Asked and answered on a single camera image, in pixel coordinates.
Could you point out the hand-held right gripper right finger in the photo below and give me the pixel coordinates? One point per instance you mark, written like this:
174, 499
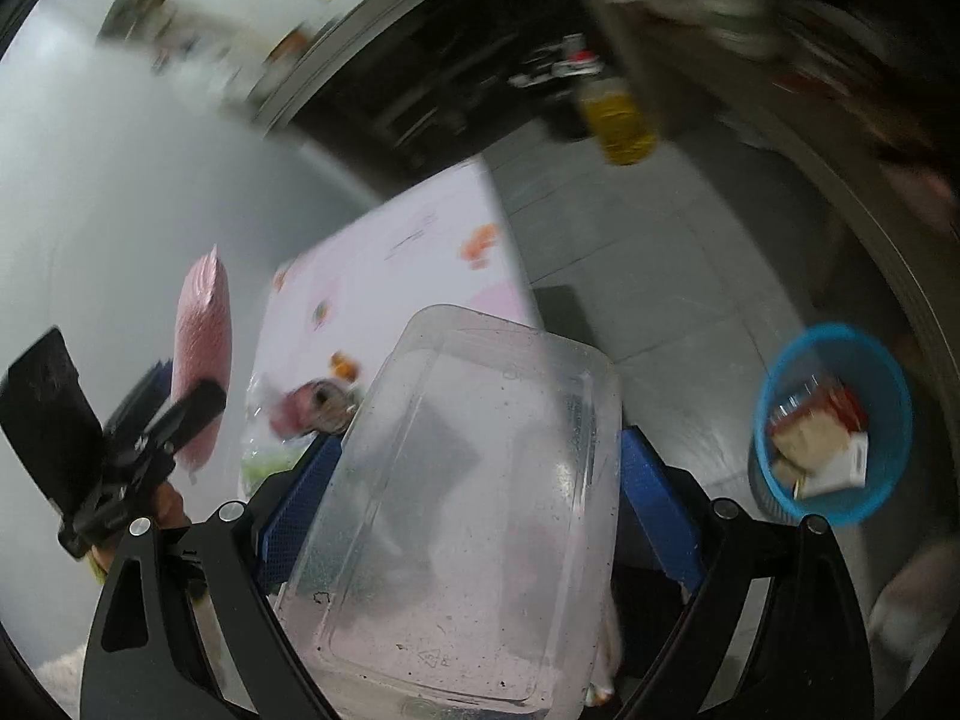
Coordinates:
660, 510

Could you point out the red white packet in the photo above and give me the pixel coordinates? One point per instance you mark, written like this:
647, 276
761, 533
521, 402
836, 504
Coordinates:
832, 401

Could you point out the perforated metal shelf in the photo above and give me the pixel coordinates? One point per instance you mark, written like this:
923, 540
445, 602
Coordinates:
885, 240

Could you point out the pink packet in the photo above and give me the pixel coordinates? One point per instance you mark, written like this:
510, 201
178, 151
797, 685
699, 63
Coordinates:
202, 330

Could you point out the clear bag green red contents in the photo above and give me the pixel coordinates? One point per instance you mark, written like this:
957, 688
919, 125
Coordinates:
259, 457

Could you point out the red round tin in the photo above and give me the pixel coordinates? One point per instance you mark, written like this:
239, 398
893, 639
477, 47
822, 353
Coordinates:
300, 405

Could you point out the person's left hand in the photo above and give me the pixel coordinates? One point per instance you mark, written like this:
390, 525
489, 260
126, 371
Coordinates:
171, 502

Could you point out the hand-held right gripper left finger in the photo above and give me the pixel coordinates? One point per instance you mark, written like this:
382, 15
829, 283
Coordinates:
300, 510

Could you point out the clear bag of chips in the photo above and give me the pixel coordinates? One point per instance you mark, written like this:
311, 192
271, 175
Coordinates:
795, 431

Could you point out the concrete kitchen counter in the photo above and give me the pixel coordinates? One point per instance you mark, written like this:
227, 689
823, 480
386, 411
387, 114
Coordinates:
337, 60

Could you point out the clear plastic container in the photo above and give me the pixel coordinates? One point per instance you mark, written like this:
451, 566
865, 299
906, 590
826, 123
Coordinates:
450, 540

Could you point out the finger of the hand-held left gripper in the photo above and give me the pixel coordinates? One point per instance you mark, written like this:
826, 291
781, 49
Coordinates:
193, 412
148, 397

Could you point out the cooking oil bottle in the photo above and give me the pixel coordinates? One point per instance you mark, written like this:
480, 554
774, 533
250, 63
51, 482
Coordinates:
615, 120

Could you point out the blue plastic basket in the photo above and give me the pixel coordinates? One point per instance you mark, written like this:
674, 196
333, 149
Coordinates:
889, 390

